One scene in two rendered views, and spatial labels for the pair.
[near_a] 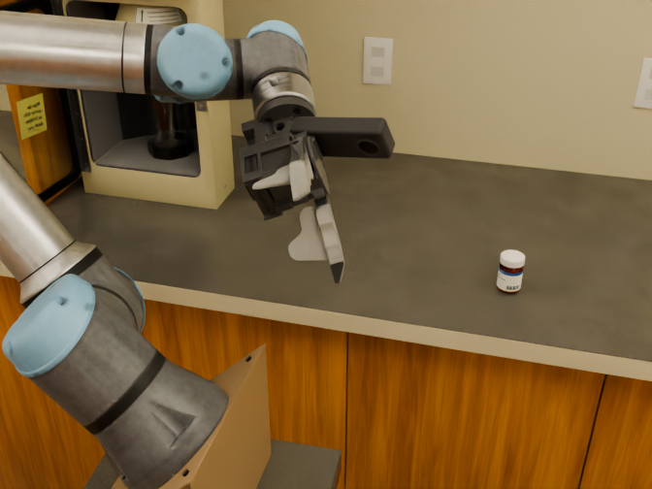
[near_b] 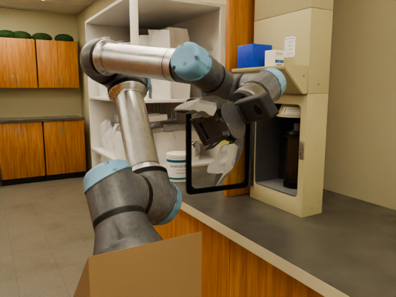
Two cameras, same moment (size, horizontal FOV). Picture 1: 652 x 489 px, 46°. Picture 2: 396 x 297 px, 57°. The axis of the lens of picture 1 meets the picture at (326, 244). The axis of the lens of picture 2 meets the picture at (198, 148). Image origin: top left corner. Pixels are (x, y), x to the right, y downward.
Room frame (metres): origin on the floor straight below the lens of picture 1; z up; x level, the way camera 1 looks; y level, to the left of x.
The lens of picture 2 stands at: (0.25, -0.44, 1.43)
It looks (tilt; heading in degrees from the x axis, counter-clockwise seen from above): 9 degrees down; 45
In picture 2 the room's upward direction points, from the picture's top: straight up
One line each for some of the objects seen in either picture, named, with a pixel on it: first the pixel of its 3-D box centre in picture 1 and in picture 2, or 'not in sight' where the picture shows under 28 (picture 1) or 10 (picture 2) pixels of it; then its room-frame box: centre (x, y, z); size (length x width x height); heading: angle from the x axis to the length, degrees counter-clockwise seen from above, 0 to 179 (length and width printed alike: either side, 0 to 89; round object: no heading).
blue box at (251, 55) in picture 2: not in sight; (254, 56); (1.49, 0.48, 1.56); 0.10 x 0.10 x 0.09; 75
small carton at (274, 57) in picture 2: not in sight; (274, 58); (1.46, 0.37, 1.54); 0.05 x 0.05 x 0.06; 83
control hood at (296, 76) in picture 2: not in sight; (266, 80); (1.47, 0.41, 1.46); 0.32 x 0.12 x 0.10; 75
